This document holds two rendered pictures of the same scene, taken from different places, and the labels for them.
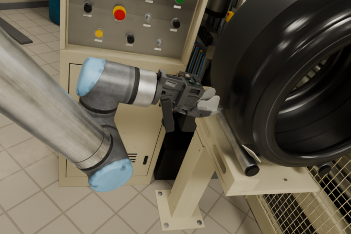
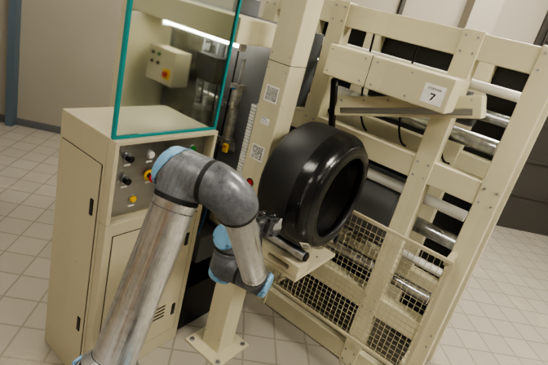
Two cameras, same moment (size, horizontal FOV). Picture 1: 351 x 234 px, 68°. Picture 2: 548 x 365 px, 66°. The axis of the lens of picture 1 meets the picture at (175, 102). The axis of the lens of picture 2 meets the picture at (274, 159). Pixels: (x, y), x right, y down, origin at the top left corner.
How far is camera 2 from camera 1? 1.15 m
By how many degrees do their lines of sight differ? 34
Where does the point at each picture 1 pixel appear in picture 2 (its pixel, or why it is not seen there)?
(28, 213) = not seen: outside the picture
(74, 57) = (117, 229)
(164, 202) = (201, 345)
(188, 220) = (232, 347)
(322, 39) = (329, 174)
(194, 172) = (234, 292)
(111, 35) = (141, 196)
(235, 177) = (298, 266)
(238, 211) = (265, 318)
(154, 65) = not seen: hidden behind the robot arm
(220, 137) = (270, 246)
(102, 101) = not seen: hidden behind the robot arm
